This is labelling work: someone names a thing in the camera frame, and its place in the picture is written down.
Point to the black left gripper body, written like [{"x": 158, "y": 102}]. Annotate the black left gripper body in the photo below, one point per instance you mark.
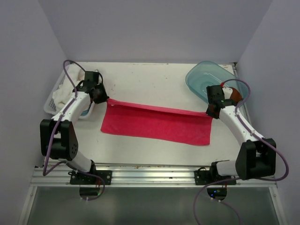
[{"x": 102, "y": 96}]

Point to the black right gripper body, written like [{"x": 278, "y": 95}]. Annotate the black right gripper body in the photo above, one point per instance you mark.
[{"x": 212, "y": 114}]

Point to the brown towel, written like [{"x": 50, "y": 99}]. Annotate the brown towel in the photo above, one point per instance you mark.
[{"x": 235, "y": 95}]

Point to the pink towel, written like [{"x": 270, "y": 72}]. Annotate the pink towel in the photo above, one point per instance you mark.
[{"x": 175, "y": 125}]

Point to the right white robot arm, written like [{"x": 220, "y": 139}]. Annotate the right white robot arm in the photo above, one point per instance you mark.
[{"x": 256, "y": 157}]

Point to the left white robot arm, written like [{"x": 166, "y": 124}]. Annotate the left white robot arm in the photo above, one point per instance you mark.
[{"x": 58, "y": 139}]

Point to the blue and peach towel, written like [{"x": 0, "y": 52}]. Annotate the blue and peach towel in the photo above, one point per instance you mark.
[{"x": 87, "y": 112}]

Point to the blue transparent plastic tub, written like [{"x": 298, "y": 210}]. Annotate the blue transparent plastic tub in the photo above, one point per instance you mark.
[{"x": 208, "y": 73}]

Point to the white towel in basket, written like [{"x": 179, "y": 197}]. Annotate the white towel in basket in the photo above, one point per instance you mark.
[{"x": 62, "y": 95}]

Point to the white plastic basket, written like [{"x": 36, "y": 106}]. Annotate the white plastic basket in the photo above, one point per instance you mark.
[{"x": 51, "y": 105}]

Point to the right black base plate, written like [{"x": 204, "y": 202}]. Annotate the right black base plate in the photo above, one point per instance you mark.
[{"x": 207, "y": 175}]

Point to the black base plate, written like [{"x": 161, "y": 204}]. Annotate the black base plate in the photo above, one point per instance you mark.
[
  {"x": 207, "y": 175},
  {"x": 100, "y": 177}
]

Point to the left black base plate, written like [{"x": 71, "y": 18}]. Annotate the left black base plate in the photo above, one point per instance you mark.
[{"x": 100, "y": 177}]

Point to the aluminium mounting rail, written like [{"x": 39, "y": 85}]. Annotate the aluminium mounting rail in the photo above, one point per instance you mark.
[{"x": 123, "y": 176}]

